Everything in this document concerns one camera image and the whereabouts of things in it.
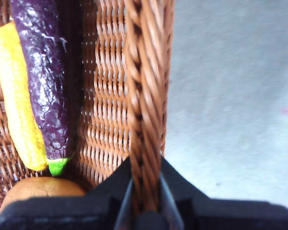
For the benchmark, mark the purple eggplant with green stem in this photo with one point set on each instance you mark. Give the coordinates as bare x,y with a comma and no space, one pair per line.
45,83

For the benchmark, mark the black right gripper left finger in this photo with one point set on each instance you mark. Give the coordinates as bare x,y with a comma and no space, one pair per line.
74,210

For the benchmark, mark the brown potato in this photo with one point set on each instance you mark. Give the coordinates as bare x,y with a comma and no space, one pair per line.
40,188

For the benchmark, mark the brown wicker basket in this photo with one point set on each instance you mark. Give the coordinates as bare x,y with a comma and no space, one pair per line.
105,95

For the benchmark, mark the yellow corn cob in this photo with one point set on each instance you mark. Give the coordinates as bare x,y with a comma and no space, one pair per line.
16,100

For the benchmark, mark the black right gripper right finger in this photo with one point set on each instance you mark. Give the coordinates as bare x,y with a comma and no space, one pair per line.
218,213

